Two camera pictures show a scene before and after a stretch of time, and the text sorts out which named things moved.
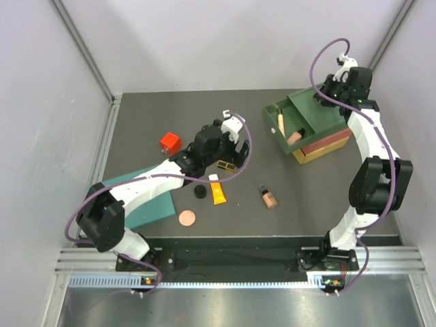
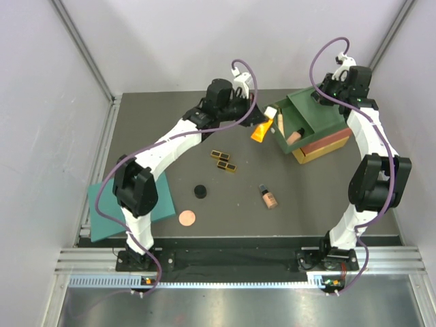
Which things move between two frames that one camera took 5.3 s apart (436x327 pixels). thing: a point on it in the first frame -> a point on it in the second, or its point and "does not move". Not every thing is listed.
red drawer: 334,138 does not move
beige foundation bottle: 268,197 does not move
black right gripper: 328,84 does not move
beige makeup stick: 281,122 does not move
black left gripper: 233,157 -> 257,116
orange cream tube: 217,192 -> 261,130
